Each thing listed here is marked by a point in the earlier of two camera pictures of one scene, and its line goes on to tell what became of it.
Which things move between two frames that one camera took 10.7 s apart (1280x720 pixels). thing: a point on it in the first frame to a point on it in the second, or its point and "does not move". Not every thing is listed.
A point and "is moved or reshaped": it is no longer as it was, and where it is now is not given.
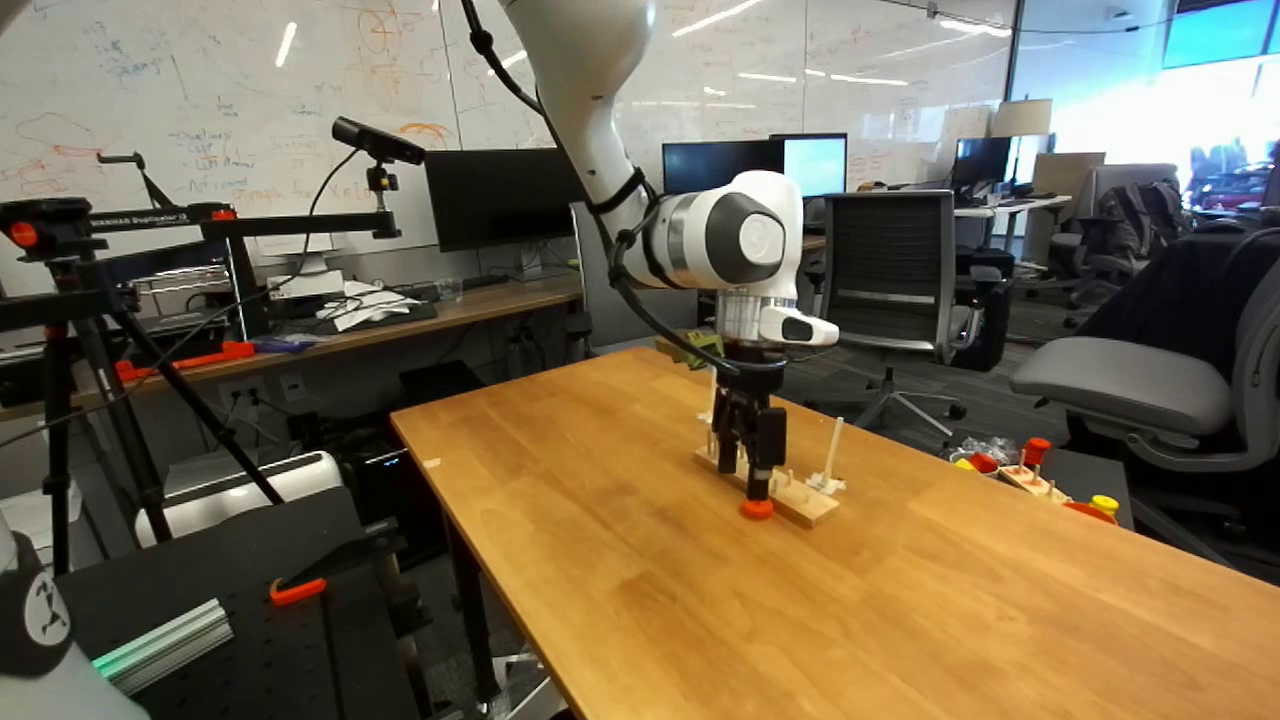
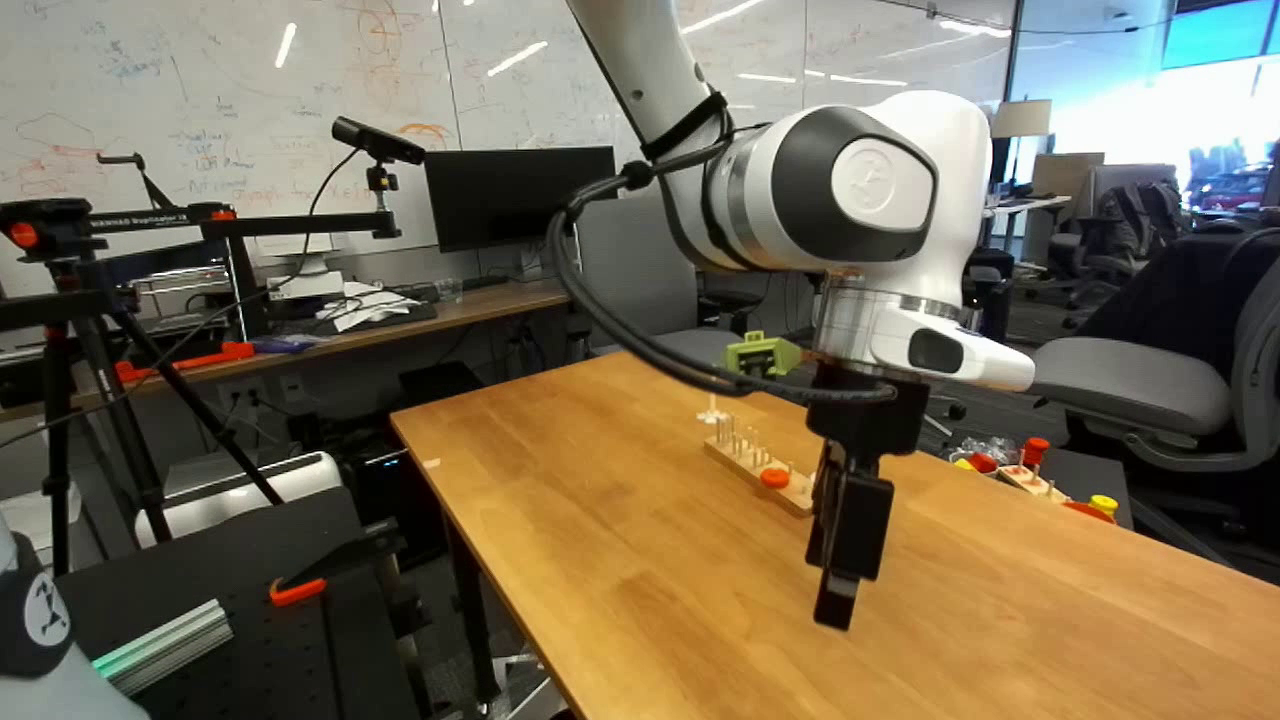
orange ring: (759, 509) is moved or reshaped
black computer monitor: (502, 199) does not move
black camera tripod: (68, 304) does not move
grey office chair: (1178, 364) does not move
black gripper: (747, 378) to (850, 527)
